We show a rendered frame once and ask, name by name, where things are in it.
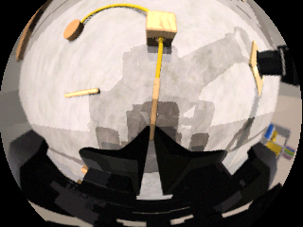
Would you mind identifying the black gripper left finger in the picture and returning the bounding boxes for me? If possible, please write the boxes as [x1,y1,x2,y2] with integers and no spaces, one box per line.
[79,125,151,196]

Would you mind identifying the yellow string with wooden stick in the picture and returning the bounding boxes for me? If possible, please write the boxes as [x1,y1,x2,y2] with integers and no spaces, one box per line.
[81,4,164,140]

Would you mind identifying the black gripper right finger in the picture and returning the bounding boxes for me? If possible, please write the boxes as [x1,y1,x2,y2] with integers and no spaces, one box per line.
[154,126,227,196]

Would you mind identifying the tan round wooden button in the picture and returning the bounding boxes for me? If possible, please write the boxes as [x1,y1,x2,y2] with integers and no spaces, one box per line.
[63,19,84,42]

